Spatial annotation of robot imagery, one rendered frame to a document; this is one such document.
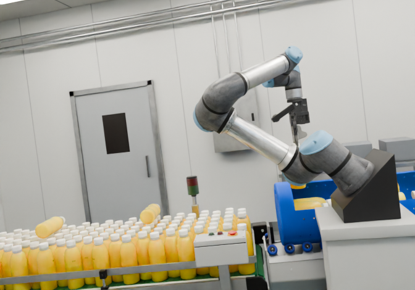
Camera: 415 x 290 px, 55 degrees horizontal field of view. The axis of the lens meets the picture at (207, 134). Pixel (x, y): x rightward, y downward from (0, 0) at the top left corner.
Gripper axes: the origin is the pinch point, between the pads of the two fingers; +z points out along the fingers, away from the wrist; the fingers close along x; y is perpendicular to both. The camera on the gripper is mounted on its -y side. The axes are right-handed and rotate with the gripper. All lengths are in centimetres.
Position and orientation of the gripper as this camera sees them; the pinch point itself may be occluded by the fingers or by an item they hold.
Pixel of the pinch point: (294, 143)
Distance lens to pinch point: 185.7
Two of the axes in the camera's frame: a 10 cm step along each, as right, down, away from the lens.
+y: 9.9, -1.2, -1.0
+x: 0.9, -0.3, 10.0
